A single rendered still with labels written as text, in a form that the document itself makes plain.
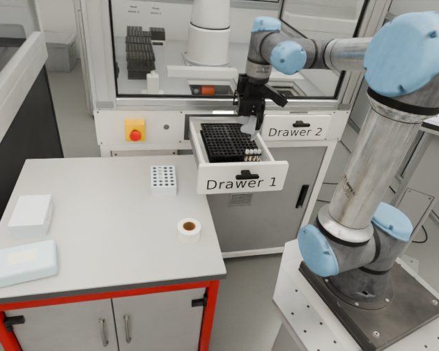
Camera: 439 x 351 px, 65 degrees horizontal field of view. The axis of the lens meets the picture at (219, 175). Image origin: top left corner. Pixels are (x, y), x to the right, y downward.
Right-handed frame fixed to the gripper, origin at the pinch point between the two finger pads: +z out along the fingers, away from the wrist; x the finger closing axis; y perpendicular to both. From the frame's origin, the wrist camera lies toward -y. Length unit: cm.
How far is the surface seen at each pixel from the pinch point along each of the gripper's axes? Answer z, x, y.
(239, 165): 4.5, 10.8, 6.6
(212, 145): 7.9, -5.7, 11.4
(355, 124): 97, -172, -175
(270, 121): 7.4, -21.0, -14.7
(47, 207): 16, 12, 63
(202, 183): 10.9, 11.0, 17.6
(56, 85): 105, -267, 116
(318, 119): 6.5, -21.0, -35.5
